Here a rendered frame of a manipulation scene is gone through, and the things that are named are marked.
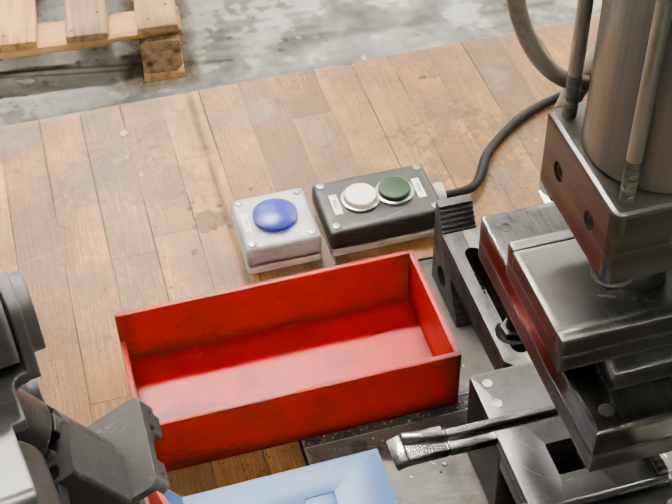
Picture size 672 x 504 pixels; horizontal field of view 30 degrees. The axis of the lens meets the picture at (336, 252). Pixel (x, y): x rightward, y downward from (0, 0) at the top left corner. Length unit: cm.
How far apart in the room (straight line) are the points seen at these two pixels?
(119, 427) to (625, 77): 36
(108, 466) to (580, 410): 27
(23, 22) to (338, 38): 70
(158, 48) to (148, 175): 157
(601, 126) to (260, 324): 49
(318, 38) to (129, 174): 173
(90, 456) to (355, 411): 32
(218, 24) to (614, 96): 240
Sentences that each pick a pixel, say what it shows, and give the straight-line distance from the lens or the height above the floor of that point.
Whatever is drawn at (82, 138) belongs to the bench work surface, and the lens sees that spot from 127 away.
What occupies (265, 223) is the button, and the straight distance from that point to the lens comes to 110.
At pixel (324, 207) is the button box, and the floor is 93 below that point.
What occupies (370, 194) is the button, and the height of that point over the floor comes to 94.
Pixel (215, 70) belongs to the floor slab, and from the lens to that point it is 284.
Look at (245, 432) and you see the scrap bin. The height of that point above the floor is 93.
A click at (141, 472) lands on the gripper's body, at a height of 111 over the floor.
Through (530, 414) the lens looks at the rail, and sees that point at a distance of 90.
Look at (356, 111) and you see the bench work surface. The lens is 127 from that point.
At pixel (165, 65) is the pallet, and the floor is 4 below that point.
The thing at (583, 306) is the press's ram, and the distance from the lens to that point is 71.
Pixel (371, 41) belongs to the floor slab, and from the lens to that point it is 290.
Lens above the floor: 170
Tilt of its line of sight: 45 degrees down
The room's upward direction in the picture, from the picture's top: 2 degrees counter-clockwise
